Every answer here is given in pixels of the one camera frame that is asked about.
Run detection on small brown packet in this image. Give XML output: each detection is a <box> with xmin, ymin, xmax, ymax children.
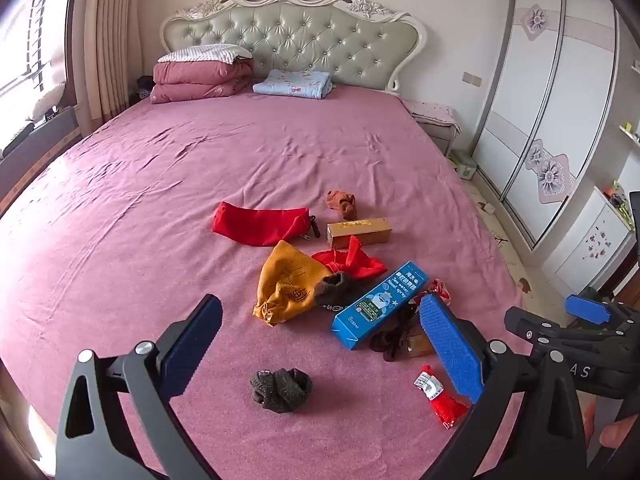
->
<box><xmin>407</xmin><ymin>332</ymin><xmax>436</xmax><ymax>358</ymax></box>

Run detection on green storage box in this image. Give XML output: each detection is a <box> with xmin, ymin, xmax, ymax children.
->
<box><xmin>450</xmin><ymin>152</ymin><xmax>478</xmax><ymax>181</ymax></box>

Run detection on folded light blue blanket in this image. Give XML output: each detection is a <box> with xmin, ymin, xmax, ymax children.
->
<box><xmin>252</xmin><ymin>69</ymin><xmax>335</xmax><ymax>100</ymax></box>

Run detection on white open shelf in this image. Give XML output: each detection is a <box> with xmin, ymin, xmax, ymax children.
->
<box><xmin>619</xmin><ymin>60</ymin><xmax>640</xmax><ymax>147</ymax></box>

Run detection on blue box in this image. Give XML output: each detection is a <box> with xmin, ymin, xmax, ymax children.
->
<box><xmin>330</xmin><ymin>261</ymin><xmax>431</xmax><ymax>351</ymax></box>

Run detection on reddish brown sock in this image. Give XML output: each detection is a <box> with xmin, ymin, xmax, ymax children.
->
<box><xmin>326</xmin><ymin>190</ymin><xmax>357</xmax><ymax>220</ymax></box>

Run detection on patterned pillow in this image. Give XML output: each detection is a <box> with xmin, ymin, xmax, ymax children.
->
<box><xmin>159</xmin><ymin>44</ymin><xmax>253</xmax><ymax>65</ymax></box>

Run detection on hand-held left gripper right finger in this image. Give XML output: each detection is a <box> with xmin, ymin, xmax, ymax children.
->
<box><xmin>419</xmin><ymin>292</ymin><xmax>588</xmax><ymax>480</ymax></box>

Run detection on red packet with white label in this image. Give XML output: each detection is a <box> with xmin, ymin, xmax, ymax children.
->
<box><xmin>413</xmin><ymin>364</ymin><xmax>471</xmax><ymax>431</ymax></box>

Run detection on folded pink quilt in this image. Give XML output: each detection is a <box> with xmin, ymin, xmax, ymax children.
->
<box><xmin>150</xmin><ymin>57</ymin><xmax>255</xmax><ymax>105</ymax></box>

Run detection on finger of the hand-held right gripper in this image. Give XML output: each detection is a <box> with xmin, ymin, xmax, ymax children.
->
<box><xmin>565</xmin><ymin>294</ymin><xmax>640</xmax><ymax>328</ymax></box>
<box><xmin>504</xmin><ymin>306</ymin><xmax>568</xmax><ymax>347</ymax></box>

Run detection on orange knit bag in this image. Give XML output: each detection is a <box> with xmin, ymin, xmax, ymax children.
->
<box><xmin>251</xmin><ymin>240</ymin><xmax>331</xmax><ymax>327</ymax></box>

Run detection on beige curtain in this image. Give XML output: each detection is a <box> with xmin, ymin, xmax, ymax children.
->
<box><xmin>82</xmin><ymin>0</ymin><xmax>143</xmax><ymax>133</ymax></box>

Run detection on colourful toys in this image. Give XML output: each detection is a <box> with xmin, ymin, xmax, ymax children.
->
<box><xmin>602</xmin><ymin>185</ymin><xmax>635</xmax><ymax>222</ymax></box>

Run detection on red shiny wrapper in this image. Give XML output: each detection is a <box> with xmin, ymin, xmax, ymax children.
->
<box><xmin>412</xmin><ymin>279</ymin><xmax>453</xmax><ymax>307</ymax></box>

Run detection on person's right hand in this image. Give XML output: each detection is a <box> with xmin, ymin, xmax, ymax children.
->
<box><xmin>584</xmin><ymin>402</ymin><xmax>640</xmax><ymax>448</ymax></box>

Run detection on dark brown sock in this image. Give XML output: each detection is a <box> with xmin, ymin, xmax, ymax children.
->
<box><xmin>370</xmin><ymin>305</ymin><xmax>418</xmax><ymax>362</ymax></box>

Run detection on dark grey sock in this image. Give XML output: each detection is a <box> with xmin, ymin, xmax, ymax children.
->
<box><xmin>250</xmin><ymin>367</ymin><xmax>313</xmax><ymax>413</ymax></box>

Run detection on patterned play mat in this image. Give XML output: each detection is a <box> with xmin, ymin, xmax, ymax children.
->
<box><xmin>447</xmin><ymin>155</ymin><xmax>536</xmax><ymax>311</ymax></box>

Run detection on white low cabinet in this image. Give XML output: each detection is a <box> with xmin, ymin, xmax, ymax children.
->
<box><xmin>542</xmin><ymin>187</ymin><xmax>638</xmax><ymax>301</ymax></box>

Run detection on red satin scarf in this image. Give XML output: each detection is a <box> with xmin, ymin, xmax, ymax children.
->
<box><xmin>311</xmin><ymin>236</ymin><xmax>388</xmax><ymax>286</ymax></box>

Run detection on bed with pink sheet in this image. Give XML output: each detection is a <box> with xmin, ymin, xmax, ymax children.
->
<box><xmin>0</xmin><ymin>0</ymin><xmax>526</xmax><ymax>480</ymax></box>

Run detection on red fabric pouch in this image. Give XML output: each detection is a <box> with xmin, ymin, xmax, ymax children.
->
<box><xmin>211</xmin><ymin>201</ymin><xmax>312</xmax><ymax>247</ymax></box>

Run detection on grey upholstered chair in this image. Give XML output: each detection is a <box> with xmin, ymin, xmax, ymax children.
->
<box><xmin>0</xmin><ymin>105</ymin><xmax>83</xmax><ymax>201</ymax></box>

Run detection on gold box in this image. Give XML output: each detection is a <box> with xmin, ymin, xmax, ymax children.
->
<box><xmin>327</xmin><ymin>216</ymin><xmax>393</xmax><ymax>251</ymax></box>

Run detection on white sliding door wardrobe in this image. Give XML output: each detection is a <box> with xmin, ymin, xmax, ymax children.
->
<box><xmin>472</xmin><ymin>0</ymin><xmax>621</xmax><ymax>253</ymax></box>

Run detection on white plush cushion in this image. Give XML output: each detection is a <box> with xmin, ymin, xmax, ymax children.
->
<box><xmin>34</xmin><ymin>82</ymin><xmax>67</xmax><ymax>122</ymax></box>

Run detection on window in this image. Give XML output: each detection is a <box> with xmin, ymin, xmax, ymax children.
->
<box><xmin>0</xmin><ymin>0</ymin><xmax>76</xmax><ymax>126</ymax></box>

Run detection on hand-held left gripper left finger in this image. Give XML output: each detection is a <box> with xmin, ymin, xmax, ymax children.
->
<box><xmin>55</xmin><ymin>294</ymin><xmax>223</xmax><ymax>480</ymax></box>

